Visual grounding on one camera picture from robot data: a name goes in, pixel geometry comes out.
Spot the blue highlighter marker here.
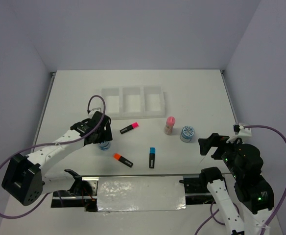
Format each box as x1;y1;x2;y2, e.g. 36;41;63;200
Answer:
149;147;155;168

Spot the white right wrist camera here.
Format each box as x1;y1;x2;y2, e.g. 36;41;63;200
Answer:
226;123;252;143

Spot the pink-lidded toothpick jar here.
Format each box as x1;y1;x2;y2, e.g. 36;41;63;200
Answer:
164;116;176;135

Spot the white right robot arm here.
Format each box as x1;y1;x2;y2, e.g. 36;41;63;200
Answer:
198;133;274;235

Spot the blue paint jar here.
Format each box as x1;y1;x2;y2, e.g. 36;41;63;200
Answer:
97;141;111;151
180;126;195;142

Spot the white three-compartment foam tray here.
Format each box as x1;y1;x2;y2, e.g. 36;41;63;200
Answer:
99;85;166;120

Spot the orange highlighter marker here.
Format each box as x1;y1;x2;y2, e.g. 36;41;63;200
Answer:
113;153;133;168

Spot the silver foil-covered base plate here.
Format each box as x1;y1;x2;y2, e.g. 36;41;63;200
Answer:
51;174;214;212

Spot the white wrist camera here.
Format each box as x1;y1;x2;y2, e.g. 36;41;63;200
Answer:
226;123;252;143
89;107;101;115

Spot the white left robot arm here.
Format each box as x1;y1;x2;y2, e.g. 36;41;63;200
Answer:
1;111;113;206

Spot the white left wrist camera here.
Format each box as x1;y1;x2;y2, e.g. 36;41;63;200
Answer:
89;107;101;115

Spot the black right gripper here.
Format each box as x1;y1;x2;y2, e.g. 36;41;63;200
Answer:
197;130;244;177

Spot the pink highlighter marker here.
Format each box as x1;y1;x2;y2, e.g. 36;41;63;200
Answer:
119;122;139;134

